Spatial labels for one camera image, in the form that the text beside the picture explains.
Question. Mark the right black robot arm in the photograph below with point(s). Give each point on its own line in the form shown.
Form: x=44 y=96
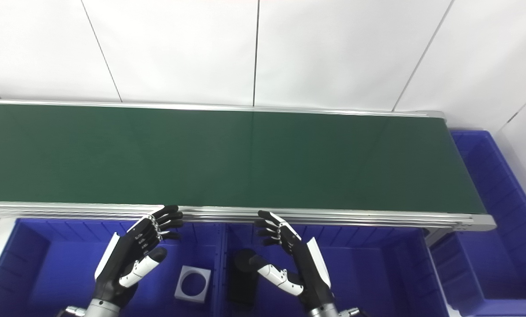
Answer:
x=322 y=311

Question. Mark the blue plastic bin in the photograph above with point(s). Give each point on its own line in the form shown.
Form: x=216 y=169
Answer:
x=60 y=273
x=377 y=277
x=500 y=246

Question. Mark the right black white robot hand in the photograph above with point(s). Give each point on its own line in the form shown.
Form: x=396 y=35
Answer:
x=304 y=264

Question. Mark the aluminium conveyor leg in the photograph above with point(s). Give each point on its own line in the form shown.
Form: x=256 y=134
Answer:
x=434 y=237

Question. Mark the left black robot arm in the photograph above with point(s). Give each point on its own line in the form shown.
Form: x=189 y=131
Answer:
x=102 y=310

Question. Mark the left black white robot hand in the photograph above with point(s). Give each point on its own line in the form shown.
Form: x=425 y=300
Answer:
x=126 y=255

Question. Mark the green conveyor belt aluminium frame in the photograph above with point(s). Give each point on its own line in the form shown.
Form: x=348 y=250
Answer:
x=245 y=158

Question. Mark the black cylinder block part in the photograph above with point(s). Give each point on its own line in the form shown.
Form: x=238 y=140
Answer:
x=245 y=284

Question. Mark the white square part round hole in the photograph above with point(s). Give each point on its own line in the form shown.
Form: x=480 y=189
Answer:
x=180 y=288

